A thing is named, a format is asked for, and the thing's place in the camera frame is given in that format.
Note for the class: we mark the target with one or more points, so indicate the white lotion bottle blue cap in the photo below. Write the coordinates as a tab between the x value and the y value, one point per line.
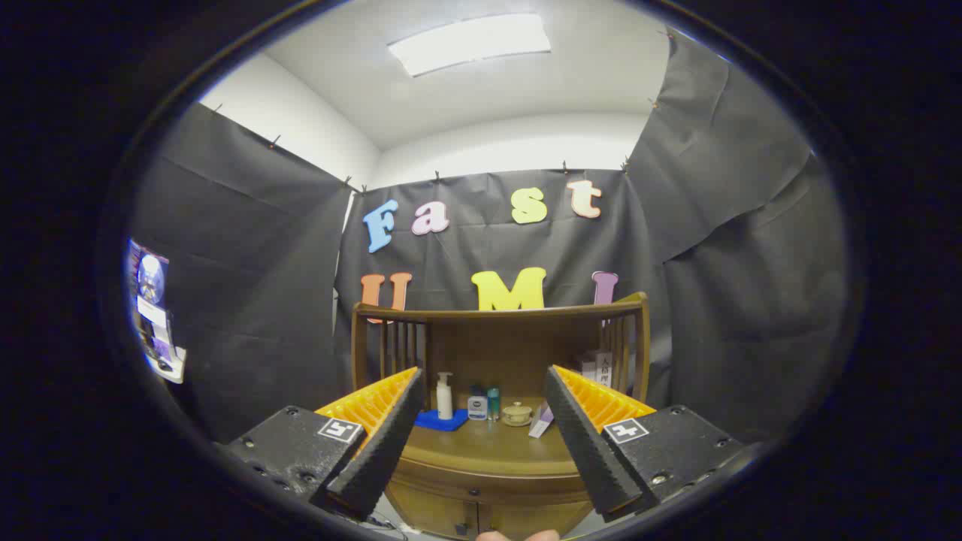
477	407

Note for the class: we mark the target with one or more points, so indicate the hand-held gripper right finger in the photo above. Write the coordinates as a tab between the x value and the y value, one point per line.
586	443

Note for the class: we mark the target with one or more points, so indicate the slim teal bottle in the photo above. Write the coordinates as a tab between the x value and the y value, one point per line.
493	403

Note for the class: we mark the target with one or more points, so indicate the brown wooden cabinet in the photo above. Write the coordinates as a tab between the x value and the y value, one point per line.
481	353

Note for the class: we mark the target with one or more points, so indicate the blue folded cloth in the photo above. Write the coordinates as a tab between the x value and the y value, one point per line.
443	421

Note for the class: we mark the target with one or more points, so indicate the beige lidded tea bowl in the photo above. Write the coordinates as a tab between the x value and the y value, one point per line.
517	413

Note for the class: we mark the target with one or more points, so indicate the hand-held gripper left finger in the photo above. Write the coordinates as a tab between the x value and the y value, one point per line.
387	443

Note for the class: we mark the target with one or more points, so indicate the plain white book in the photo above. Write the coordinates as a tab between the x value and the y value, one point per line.
588	367

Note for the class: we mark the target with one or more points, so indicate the purple and white book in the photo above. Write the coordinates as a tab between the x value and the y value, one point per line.
539	424

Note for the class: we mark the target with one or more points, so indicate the wall poster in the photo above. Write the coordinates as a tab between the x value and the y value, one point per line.
154	308

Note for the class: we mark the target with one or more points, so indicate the wooden countertop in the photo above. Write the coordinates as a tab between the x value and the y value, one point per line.
488	447

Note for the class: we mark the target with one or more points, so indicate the ceiling light panel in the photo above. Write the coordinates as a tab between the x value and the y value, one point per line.
470	43

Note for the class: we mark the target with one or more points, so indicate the white book black lettering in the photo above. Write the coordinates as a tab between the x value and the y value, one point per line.
603	368

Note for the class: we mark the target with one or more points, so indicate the white pump bottle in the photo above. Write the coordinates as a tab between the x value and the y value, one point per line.
445	394

